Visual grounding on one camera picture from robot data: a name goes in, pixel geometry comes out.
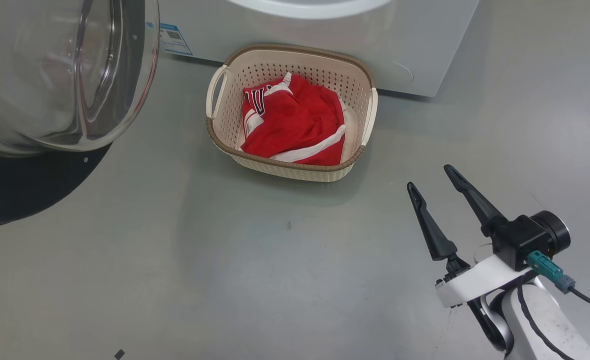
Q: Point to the red white-striped garment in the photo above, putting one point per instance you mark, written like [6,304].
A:
[305,125]

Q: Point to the round glass washing machine door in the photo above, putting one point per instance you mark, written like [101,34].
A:
[24,190]

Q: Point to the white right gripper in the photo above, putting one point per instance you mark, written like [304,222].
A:
[475,282]

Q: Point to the blue energy label sticker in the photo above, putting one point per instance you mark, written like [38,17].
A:
[172,40]

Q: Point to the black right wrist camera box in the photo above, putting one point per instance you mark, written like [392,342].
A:
[520,237]

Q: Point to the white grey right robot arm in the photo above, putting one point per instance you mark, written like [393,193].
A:
[550,325]

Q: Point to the small black floor scrap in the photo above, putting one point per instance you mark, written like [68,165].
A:
[119,354]

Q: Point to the cream perforated laundry basket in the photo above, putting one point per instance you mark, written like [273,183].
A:
[294,172]

